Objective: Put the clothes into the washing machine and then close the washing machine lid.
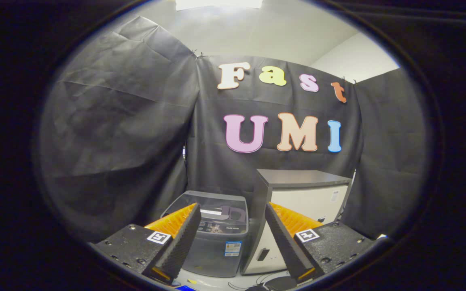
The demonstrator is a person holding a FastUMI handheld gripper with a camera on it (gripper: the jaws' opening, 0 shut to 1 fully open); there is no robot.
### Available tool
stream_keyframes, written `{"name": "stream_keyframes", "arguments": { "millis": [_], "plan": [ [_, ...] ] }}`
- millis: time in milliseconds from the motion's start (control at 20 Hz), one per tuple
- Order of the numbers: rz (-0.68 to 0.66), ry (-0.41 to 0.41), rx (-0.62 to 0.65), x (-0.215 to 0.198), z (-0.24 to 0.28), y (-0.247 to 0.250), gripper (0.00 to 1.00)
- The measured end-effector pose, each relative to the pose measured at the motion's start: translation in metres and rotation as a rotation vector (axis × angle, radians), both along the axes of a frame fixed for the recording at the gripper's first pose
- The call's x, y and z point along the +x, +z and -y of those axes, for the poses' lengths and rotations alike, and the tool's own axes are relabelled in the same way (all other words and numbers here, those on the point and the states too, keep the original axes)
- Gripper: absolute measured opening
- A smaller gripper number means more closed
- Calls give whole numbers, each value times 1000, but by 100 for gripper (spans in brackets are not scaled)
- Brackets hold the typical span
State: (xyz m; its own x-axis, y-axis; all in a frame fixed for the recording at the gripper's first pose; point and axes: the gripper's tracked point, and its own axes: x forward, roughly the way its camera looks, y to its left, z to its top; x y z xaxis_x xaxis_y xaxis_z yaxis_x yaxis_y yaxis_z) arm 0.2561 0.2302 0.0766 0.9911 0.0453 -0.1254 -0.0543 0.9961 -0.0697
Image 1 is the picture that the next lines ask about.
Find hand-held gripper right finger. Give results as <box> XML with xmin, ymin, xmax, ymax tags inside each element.
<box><xmin>265</xmin><ymin>202</ymin><xmax>380</xmax><ymax>284</ymax></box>

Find grey washing machine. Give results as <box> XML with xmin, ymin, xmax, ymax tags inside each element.
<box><xmin>161</xmin><ymin>206</ymin><xmax>250</xmax><ymax>278</ymax></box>

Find ceiling light panel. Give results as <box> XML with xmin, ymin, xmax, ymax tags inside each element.
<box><xmin>175</xmin><ymin>0</ymin><xmax>264</xmax><ymax>11</ymax></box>

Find floor cables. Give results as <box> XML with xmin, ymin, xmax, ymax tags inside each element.
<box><xmin>228</xmin><ymin>271</ymin><xmax>298</xmax><ymax>291</ymax></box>

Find black backdrop cloth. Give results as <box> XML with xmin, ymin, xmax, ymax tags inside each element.
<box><xmin>35</xmin><ymin>16</ymin><xmax>430</xmax><ymax>244</ymax></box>

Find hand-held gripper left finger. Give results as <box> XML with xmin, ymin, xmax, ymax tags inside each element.
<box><xmin>91</xmin><ymin>202</ymin><xmax>202</xmax><ymax>285</ymax></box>

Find white cabinet with dark top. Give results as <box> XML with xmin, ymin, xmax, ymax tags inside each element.
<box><xmin>241</xmin><ymin>169</ymin><xmax>353</xmax><ymax>276</ymax></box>

